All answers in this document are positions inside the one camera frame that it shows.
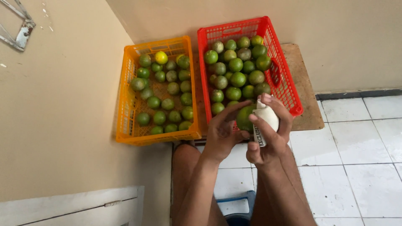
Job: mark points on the red plastic crate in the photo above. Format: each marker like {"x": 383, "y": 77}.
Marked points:
{"x": 287, "y": 91}

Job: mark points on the brown wooden board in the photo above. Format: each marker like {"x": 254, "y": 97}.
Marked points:
{"x": 302, "y": 94}

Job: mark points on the rusty metal wall bracket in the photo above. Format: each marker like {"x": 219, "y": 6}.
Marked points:
{"x": 23, "y": 34}

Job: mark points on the orange plastic crate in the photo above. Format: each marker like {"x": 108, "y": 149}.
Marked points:
{"x": 125, "y": 103}

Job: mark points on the person's right hand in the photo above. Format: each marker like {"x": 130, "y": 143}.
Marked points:
{"x": 273, "y": 147}

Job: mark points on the yellow ripe lime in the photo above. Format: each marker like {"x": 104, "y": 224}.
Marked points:
{"x": 161, "y": 57}

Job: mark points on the white wooden cabinet door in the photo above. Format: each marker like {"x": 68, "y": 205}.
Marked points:
{"x": 62, "y": 204}

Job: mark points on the heap of green limes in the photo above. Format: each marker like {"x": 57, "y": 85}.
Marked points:
{"x": 154, "y": 102}
{"x": 237, "y": 79}

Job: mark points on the big green lime fruit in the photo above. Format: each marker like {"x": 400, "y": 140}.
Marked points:
{"x": 244, "y": 120}

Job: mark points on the person's left hand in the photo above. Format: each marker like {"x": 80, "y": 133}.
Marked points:
{"x": 219, "y": 138}

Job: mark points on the white printed cloth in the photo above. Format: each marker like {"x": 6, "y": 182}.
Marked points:
{"x": 269, "y": 116}

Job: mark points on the blue and white plastic stool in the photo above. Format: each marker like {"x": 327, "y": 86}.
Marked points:
{"x": 235, "y": 205}

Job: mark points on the person's left leg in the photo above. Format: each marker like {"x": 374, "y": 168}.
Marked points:
{"x": 185, "y": 163}

